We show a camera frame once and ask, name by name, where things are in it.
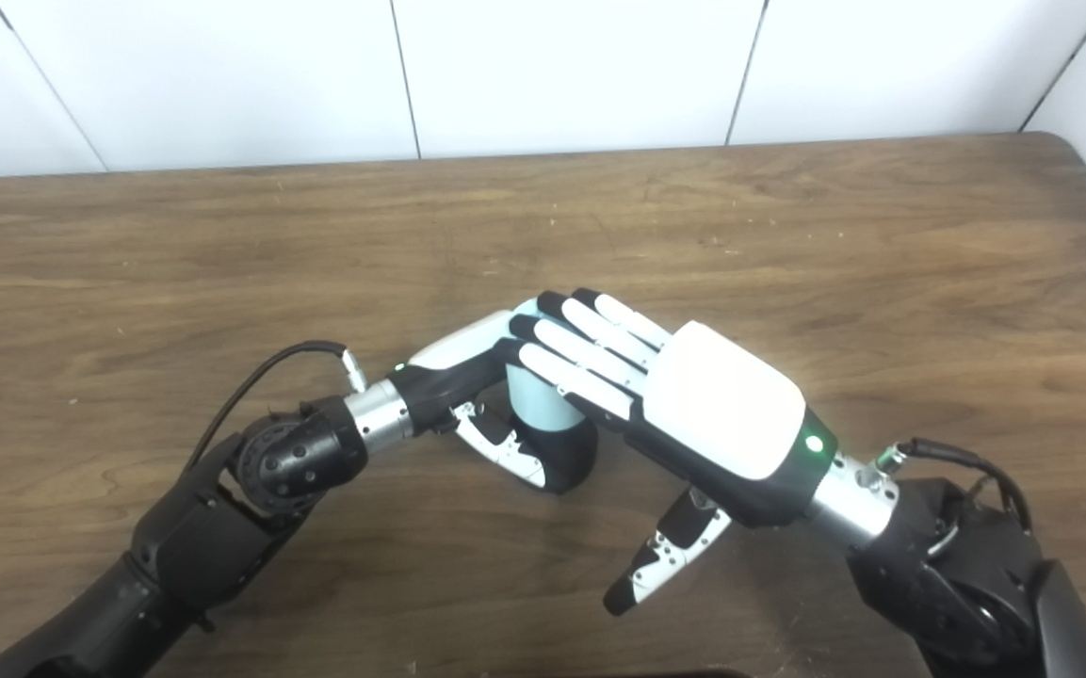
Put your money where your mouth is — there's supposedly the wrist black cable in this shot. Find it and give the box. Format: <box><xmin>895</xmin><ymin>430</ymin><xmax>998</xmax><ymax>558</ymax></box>
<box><xmin>180</xmin><ymin>341</ymin><xmax>369</xmax><ymax>476</ymax></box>
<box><xmin>872</xmin><ymin>437</ymin><xmax>1035</xmax><ymax>538</ymax></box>

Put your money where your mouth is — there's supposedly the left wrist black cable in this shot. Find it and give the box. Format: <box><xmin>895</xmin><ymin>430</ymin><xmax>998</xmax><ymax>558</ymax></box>
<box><xmin>180</xmin><ymin>341</ymin><xmax>369</xmax><ymax>476</ymax></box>

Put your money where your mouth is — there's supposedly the black flared nozzle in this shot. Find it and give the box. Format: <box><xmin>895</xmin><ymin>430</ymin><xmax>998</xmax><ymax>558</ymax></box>
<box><xmin>510</xmin><ymin>414</ymin><xmax>600</xmax><ymax>495</ymax></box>

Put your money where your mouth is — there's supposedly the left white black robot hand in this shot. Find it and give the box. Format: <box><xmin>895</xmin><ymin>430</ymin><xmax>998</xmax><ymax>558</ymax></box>
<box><xmin>392</xmin><ymin>309</ymin><xmax>600</xmax><ymax>491</ymax></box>

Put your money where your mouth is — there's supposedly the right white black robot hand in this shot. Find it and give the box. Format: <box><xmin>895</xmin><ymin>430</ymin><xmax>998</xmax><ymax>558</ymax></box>
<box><xmin>508</xmin><ymin>287</ymin><xmax>838</xmax><ymax>618</ymax></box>

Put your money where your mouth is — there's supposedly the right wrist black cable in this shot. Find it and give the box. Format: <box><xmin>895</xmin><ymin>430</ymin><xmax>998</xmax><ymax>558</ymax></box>
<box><xmin>872</xmin><ymin>437</ymin><xmax>1035</xmax><ymax>538</ymax></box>

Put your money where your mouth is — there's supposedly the light blue cylinder cup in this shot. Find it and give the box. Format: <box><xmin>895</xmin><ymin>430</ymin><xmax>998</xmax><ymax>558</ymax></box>
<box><xmin>505</xmin><ymin>298</ymin><xmax>586</xmax><ymax>432</ymax></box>

